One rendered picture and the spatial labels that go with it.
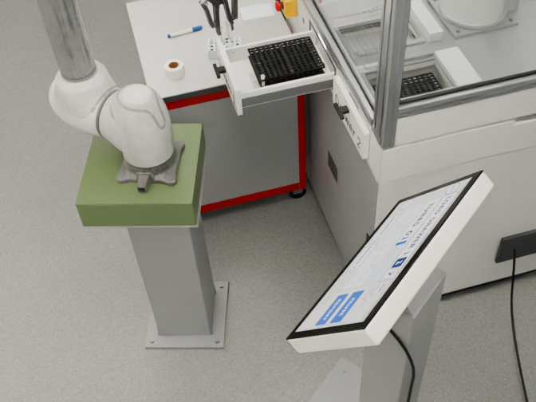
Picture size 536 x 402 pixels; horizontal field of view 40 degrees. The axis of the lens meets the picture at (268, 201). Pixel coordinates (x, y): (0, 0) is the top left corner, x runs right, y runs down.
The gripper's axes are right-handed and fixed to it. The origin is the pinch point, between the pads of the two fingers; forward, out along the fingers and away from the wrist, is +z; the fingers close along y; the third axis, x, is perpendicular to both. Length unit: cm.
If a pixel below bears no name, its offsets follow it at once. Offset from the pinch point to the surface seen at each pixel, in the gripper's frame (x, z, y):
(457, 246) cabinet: -68, 71, 49
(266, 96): -17.4, 17.0, 4.5
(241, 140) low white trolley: 8, 57, 1
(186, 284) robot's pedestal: -37, 65, -42
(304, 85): -19.8, 16.4, 17.2
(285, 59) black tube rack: -7.6, 13.4, 16.7
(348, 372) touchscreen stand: -77, 101, -2
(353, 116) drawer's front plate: -45, 13, 21
